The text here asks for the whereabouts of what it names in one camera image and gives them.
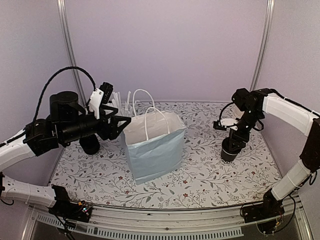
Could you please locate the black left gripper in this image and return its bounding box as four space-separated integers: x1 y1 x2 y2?
59 106 131 143

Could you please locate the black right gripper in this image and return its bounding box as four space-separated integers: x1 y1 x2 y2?
228 108 262 151

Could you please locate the light blue paper bag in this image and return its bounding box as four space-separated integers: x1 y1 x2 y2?
120 93 187 185

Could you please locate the black and white paper cup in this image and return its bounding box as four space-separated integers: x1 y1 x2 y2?
220 149 239 165

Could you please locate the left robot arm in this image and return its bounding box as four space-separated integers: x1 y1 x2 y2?
0 66 132 217

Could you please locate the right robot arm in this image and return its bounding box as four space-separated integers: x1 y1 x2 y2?
219 88 320 218

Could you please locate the stack of paper cups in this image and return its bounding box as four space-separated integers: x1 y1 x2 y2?
232 105 244 120

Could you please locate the stack of black lids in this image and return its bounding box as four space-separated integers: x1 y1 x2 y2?
79 134 100 155

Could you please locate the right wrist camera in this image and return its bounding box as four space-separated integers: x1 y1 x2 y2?
213 118 238 131

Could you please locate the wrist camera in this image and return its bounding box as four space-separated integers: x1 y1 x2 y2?
88 82 114 120
213 118 238 131

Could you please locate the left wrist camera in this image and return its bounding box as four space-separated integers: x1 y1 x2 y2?
88 82 114 120

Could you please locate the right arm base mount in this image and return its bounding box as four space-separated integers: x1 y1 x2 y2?
239 203 285 223

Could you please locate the aluminium table front rail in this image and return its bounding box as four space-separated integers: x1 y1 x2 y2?
22 194 315 240

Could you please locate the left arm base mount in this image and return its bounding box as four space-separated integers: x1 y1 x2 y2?
48 200 93 223

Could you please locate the aluminium frame post left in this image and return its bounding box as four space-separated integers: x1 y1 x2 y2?
56 0 86 105

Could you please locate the aluminium frame post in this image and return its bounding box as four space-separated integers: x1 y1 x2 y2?
249 0 275 91
56 0 86 105

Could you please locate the aluminium frame post right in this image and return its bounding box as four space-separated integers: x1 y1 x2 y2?
249 0 275 91

